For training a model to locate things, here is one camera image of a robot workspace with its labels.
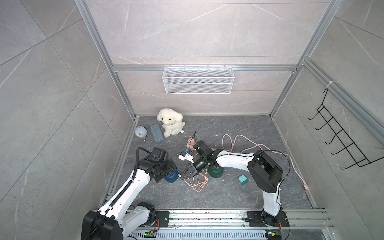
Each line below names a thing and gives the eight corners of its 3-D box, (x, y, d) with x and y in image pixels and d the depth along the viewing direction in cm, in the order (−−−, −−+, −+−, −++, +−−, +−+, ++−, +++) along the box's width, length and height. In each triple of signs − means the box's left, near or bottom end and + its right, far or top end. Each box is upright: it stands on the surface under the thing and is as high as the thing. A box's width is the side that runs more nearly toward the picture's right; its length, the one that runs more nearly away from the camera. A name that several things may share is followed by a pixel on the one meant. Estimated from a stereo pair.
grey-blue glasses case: (155, 144, 105) (154, 142, 102) (150, 128, 114) (149, 125, 112) (164, 141, 107) (164, 138, 104) (159, 125, 116) (158, 123, 113)
